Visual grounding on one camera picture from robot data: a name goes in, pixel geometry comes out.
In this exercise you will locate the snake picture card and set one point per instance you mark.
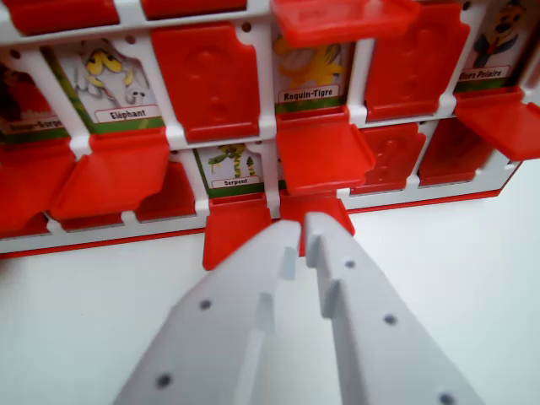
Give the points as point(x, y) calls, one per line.
point(232, 169)

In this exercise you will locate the tiger shark picture card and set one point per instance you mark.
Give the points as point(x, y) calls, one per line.
point(312, 80)

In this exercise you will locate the elephant picture card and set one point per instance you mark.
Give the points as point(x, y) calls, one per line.
point(114, 84)

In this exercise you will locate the robin picture card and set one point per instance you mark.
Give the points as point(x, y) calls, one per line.
point(25, 109)

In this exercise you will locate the polar bear picture card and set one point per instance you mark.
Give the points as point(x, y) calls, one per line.
point(489, 50)

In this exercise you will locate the red and white game board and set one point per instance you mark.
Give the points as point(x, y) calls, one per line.
point(266, 126)

